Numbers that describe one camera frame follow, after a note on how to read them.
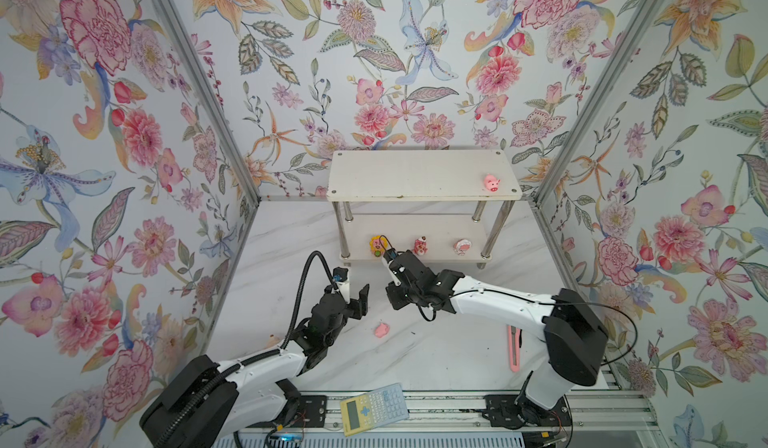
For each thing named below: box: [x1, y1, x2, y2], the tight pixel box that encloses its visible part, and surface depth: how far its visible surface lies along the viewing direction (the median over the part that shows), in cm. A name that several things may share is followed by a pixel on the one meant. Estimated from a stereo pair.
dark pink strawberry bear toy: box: [413, 235, 428, 256], surface depth 97 cm
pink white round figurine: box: [453, 238, 472, 256], surface depth 95 cm
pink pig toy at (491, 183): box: [484, 173, 501, 193], surface depth 76 cm
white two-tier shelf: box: [326, 150, 523, 269], surface depth 84 cm
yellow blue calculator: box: [340, 382, 409, 437], surface depth 75 cm
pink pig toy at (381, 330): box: [375, 323, 390, 338], surface depth 88 cm
